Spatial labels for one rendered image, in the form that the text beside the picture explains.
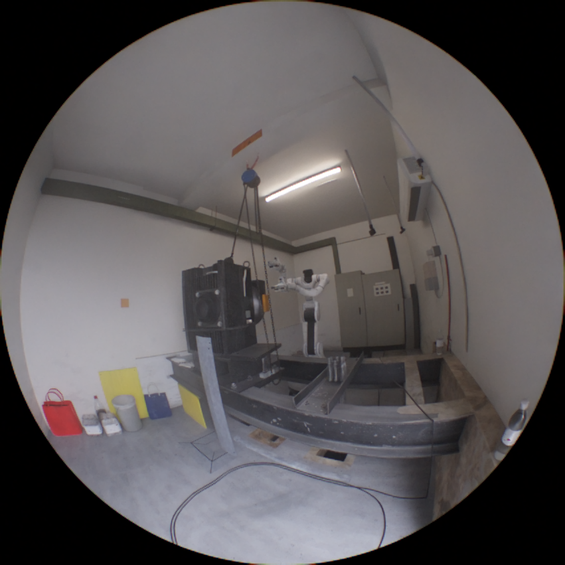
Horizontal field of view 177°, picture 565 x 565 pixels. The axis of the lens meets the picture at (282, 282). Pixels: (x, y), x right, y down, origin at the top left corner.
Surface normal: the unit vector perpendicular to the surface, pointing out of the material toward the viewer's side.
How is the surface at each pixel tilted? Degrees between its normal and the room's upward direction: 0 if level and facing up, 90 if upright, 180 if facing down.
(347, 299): 90
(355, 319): 90
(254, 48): 180
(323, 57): 180
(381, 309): 90
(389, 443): 90
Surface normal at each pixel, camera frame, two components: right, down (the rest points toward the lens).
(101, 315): 0.82, -0.14
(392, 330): -0.57, -0.04
